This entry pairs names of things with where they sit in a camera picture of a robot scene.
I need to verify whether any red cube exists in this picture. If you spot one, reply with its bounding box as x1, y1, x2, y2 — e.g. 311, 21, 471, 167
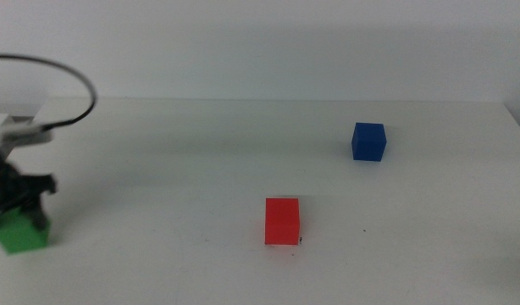
264, 197, 301, 247

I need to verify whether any blue cube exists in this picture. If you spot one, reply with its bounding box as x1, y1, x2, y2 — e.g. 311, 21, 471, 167
351, 122, 388, 163

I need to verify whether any black left wrist camera cable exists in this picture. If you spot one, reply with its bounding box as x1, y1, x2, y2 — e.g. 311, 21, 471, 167
0, 53, 98, 130

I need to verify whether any green cube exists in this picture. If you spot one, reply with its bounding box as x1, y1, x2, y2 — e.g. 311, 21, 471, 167
0, 206, 52, 256

